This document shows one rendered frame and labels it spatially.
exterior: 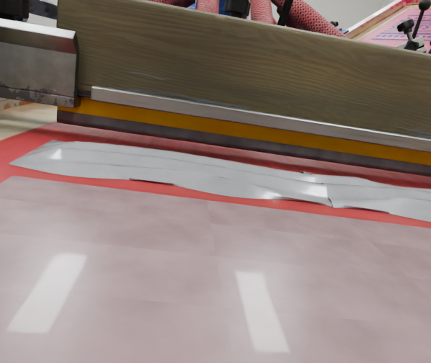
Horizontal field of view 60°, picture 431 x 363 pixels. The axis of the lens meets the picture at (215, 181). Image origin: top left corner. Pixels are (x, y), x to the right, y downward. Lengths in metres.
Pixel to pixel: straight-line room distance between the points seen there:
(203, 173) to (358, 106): 0.16
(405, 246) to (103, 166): 0.16
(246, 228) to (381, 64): 0.20
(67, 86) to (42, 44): 0.03
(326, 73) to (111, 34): 0.16
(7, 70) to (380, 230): 0.26
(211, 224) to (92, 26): 0.19
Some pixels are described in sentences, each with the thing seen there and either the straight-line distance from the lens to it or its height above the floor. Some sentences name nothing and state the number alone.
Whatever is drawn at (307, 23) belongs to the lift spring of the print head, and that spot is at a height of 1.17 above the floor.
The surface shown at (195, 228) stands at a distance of 0.16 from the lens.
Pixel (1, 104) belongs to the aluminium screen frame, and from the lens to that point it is 0.39.
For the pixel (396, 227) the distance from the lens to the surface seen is 0.22.
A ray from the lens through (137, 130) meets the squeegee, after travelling 0.31.
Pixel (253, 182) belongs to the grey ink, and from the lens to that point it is 0.22.
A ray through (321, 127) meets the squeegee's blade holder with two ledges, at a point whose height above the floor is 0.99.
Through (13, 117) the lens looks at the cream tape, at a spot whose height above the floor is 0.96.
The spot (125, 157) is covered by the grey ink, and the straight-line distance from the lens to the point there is 0.23.
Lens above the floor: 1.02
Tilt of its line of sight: 16 degrees down
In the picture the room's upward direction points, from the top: 10 degrees clockwise
